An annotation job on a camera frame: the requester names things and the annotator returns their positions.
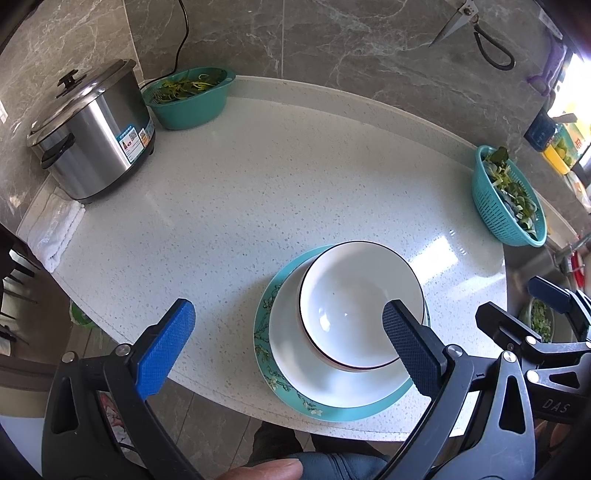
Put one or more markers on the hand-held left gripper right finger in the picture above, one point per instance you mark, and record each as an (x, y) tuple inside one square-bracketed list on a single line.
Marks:
[(408, 346)]

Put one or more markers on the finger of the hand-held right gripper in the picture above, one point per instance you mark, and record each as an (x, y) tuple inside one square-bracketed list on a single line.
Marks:
[(503, 325), (549, 293)]

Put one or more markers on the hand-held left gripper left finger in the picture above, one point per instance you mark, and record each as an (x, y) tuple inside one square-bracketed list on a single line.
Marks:
[(161, 350)]

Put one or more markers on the floral bowl with brown rim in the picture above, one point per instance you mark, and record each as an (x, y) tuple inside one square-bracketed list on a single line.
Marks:
[(355, 295)]

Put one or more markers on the teal floral plate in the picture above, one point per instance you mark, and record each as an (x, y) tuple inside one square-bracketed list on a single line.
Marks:
[(277, 387)]

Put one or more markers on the white bowl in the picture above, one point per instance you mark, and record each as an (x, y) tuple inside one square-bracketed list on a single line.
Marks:
[(286, 341)]

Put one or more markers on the person's left hand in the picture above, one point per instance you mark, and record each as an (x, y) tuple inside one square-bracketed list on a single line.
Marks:
[(263, 470)]

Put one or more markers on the bowl of chopped greens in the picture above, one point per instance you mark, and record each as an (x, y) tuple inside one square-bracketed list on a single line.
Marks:
[(540, 321)]

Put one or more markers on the metal faucet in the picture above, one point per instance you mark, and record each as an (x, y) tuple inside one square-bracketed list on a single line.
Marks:
[(565, 254)]

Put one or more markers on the green bin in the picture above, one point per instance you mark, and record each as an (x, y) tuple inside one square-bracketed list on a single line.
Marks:
[(82, 317)]

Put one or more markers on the teal plastic colander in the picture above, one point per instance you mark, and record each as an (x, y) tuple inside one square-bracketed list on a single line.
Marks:
[(491, 207)]

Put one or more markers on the leafy greens in colander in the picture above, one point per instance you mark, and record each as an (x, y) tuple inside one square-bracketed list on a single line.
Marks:
[(512, 194)]

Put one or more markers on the yellow container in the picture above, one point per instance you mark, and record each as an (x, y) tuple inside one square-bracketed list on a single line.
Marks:
[(561, 154)]

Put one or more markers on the person's leg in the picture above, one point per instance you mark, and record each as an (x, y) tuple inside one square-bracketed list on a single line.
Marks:
[(332, 464)]

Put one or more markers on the dark knife rack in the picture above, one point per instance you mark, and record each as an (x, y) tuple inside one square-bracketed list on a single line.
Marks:
[(14, 286)]

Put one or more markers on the blue box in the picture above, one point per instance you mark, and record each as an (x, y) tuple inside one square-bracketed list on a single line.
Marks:
[(541, 131)]

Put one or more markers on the white folded towel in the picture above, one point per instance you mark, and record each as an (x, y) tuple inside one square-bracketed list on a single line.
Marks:
[(55, 226)]

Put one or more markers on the stainless steel rice cooker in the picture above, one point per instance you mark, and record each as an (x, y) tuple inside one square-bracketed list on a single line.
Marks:
[(97, 138)]

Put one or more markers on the purple object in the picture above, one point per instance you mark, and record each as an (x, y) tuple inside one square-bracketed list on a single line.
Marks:
[(551, 69)]

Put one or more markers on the teal plastic basin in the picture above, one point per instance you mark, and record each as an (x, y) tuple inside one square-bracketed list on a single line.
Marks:
[(194, 113)]

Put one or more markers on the leafy greens in basin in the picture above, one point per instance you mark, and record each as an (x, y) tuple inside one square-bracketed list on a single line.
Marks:
[(187, 85)]

